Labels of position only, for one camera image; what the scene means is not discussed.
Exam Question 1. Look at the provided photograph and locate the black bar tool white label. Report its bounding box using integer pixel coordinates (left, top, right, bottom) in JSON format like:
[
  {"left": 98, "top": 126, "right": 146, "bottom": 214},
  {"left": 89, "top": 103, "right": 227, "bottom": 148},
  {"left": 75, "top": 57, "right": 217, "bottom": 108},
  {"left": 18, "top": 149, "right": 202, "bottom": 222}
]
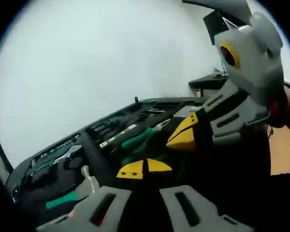
[{"left": 99, "top": 123, "right": 139, "bottom": 148}]

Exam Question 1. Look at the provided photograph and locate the flat labelled packet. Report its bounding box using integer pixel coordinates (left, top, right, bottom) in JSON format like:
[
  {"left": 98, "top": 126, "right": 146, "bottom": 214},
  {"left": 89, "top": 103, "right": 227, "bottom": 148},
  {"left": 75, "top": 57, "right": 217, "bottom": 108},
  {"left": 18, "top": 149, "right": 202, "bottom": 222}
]
[{"left": 173, "top": 105, "right": 204, "bottom": 119}]

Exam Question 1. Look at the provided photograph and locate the green handled ratchet tool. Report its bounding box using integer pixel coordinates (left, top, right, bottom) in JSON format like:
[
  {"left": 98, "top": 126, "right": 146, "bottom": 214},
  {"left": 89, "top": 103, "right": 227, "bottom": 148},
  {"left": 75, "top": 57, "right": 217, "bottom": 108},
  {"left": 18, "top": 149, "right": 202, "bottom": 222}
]
[{"left": 26, "top": 158, "right": 54, "bottom": 184}]

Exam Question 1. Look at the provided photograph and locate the large black wall screen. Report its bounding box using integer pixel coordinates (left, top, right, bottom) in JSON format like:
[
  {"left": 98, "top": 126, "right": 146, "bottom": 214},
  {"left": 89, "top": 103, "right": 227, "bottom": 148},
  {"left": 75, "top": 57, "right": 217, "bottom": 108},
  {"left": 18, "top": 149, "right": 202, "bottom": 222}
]
[{"left": 182, "top": 0, "right": 253, "bottom": 19}]

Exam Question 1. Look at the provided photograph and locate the black toolbox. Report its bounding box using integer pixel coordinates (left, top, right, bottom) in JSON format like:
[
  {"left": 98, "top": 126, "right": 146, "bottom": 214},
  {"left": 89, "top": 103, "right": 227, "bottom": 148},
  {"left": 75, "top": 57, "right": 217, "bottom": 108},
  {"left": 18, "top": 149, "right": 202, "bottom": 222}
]
[{"left": 6, "top": 96, "right": 271, "bottom": 232}]

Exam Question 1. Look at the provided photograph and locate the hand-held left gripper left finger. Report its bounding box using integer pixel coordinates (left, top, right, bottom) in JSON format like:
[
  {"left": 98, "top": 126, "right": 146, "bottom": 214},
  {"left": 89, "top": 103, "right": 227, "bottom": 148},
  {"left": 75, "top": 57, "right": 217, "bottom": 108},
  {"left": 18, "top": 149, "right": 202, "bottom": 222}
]
[{"left": 36, "top": 159, "right": 147, "bottom": 232}]

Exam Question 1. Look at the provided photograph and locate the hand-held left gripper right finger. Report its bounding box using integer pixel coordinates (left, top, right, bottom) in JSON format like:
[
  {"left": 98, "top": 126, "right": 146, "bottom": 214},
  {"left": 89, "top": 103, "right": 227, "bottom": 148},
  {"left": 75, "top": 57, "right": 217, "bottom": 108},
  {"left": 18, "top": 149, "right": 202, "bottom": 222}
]
[{"left": 146, "top": 158, "right": 254, "bottom": 232}]

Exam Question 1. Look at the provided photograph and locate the black desk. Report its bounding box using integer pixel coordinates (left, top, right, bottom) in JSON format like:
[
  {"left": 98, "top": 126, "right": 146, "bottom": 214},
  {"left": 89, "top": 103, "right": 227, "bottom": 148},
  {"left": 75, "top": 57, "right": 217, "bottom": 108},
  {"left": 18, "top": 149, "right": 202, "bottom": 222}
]
[{"left": 188, "top": 73, "right": 231, "bottom": 97}]

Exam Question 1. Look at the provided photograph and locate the green handled hammer tool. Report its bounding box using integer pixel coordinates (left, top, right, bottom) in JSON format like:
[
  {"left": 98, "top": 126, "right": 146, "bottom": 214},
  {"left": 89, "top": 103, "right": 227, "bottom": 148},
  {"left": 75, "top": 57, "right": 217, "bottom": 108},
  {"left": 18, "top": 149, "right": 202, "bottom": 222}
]
[{"left": 45, "top": 165, "right": 100, "bottom": 210}]

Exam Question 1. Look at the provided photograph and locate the row of screwdriver bits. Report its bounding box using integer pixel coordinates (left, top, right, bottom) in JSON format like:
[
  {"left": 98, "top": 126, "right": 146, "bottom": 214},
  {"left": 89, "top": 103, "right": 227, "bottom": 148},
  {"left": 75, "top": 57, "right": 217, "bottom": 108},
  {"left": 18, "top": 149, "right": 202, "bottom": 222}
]
[{"left": 145, "top": 107, "right": 167, "bottom": 117}]

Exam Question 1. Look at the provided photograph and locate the silver adjustable wrench tool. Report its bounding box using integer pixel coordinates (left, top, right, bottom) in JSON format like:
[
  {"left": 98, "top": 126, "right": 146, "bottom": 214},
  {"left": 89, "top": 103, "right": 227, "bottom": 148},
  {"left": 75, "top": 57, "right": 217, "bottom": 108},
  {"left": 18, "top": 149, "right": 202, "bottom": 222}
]
[{"left": 52, "top": 144, "right": 85, "bottom": 166}]

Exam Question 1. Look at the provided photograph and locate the black monitor with mount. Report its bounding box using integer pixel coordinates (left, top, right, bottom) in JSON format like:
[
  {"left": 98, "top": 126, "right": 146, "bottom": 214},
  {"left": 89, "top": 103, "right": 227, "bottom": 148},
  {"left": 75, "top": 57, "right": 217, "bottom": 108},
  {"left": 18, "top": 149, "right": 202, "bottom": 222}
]
[{"left": 203, "top": 11, "right": 232, "bottom": 46}]

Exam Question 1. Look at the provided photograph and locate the row of green screwdrivers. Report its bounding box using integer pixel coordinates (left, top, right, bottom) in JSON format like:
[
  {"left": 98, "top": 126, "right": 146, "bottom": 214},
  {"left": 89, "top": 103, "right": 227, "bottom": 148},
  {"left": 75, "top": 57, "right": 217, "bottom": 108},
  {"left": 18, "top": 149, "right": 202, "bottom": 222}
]
[{"left": 90, "top": 117, "right": 128, "bottom": 138}]

